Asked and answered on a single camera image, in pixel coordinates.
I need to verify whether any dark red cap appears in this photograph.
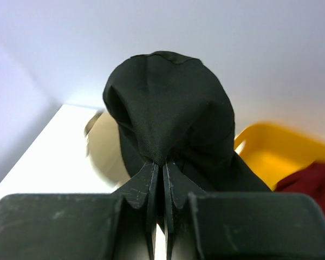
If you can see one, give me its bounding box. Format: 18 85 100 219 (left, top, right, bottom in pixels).
275 162 325 215

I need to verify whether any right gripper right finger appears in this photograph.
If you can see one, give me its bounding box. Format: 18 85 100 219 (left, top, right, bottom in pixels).
162 162 325 259

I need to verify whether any beige baseball cap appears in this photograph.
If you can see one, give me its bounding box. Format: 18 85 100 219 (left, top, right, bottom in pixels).
84 110 130 188

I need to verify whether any black bucket hat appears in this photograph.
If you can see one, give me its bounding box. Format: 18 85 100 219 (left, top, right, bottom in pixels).
103 51 269 192

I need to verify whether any yellow plastic bin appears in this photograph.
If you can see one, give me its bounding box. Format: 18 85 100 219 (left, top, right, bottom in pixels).
234 122 325 190

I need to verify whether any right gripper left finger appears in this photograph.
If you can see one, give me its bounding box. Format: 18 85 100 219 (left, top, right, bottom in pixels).
0 163 159 260

